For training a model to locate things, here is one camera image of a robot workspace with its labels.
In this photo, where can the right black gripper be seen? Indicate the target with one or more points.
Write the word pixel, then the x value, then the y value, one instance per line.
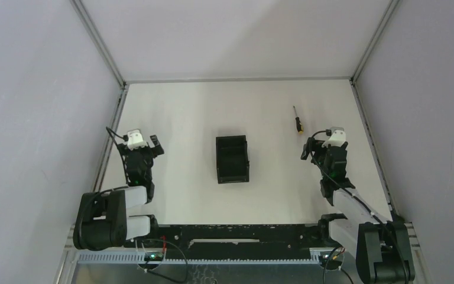
pixel 313 144

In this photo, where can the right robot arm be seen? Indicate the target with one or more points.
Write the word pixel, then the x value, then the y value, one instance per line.
pixel 381 247

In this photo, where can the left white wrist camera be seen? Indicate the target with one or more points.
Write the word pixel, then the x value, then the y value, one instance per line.
pixel 135 140

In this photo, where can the left green circuit board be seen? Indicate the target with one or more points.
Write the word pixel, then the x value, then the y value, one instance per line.
pixel 154 257

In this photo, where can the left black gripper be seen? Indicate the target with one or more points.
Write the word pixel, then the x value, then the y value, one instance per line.
pixel 141 151

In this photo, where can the black yellow screwdriver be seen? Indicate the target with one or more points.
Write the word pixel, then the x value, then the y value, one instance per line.
pixel 299 125

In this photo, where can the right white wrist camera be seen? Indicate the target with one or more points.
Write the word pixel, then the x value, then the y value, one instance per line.
pixel 336 137

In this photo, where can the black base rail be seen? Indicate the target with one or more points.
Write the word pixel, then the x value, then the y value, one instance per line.
pixel 238 242

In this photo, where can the green circuit board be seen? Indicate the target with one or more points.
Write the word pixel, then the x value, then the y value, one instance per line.
pixel 154 257
pixel 325 257

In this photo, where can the right green circuit board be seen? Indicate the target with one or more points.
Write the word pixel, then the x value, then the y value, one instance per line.
pixel 325 257

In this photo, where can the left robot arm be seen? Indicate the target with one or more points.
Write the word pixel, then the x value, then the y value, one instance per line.
pixel 102 220

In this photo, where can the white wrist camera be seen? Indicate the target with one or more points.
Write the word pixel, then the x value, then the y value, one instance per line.
pixel 135 140
pixel 336 137

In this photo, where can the black plastic bin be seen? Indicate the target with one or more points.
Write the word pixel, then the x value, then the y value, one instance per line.
pixel 232 162

